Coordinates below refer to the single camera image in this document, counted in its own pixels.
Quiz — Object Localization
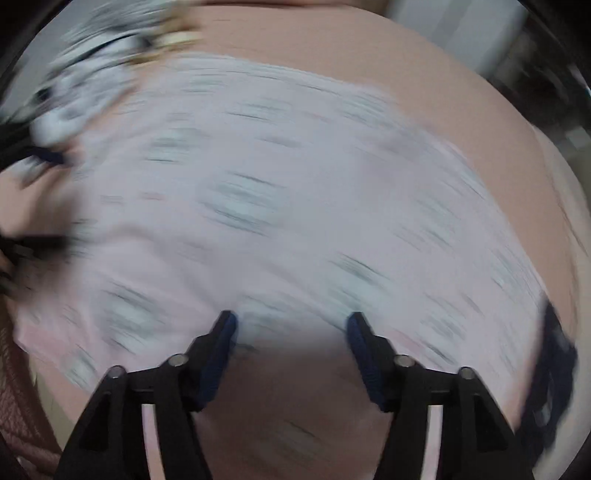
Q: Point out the folded navy garment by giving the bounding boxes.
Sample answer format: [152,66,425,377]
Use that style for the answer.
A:
[519,299,579,464]

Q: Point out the pale printed crumpled garment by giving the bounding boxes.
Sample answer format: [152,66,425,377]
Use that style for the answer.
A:
[33,0,178,145]

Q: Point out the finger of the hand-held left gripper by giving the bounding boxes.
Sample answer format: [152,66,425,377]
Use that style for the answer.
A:
[0,121,66,167]
[0,234,71,296]

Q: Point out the bed with pink sheet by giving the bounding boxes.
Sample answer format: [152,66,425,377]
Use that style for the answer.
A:
[0,0,591,480]

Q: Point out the pale yellow garment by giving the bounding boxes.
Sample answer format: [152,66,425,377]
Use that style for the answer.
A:
[134,28,205,64]

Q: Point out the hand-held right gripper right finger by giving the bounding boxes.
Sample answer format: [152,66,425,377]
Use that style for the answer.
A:
[346,311,534,480]

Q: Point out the pink cartoon print pants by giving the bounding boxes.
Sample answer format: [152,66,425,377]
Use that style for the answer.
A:
[13,52,552,480]

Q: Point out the dark glass door closet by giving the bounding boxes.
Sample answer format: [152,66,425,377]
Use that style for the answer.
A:
[485,44,591,141]

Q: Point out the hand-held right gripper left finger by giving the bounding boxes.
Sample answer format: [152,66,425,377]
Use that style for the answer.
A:
[58,310,238,480]

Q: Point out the white wardrobe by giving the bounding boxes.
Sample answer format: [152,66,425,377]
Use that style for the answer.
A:
[387,0,529,80]

